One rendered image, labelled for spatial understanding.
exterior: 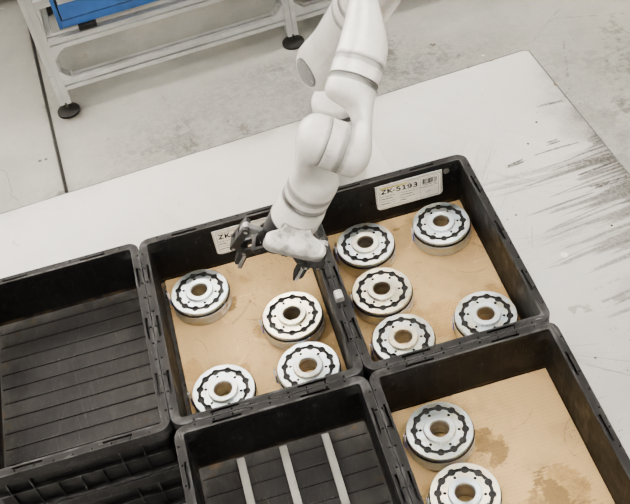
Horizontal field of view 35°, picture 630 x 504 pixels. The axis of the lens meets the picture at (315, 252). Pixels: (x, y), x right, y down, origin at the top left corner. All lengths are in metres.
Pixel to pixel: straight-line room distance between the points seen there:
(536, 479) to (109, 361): 0.73
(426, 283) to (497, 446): 0.34
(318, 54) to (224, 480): 0.72
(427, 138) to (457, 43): 1.44
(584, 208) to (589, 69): 1.49
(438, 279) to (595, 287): 0.32
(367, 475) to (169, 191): 0.90
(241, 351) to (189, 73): 2.08
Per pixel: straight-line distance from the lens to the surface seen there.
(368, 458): 1.57
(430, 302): 1.73
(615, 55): 3.57
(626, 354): 1.84
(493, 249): 1.76
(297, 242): 1.45
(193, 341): 1.75
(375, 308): 1.69
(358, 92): 1.36
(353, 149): 1.34
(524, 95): 2.31
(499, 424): 1.59
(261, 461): 1.59
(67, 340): 1.83
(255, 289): 1.79
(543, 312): 1.59
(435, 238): 1.79
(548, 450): 1.57
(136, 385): 1.72
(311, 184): 1.40
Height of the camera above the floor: 2.18
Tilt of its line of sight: 48 degrees down
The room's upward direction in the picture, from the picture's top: 11 degrees counter-clockwise
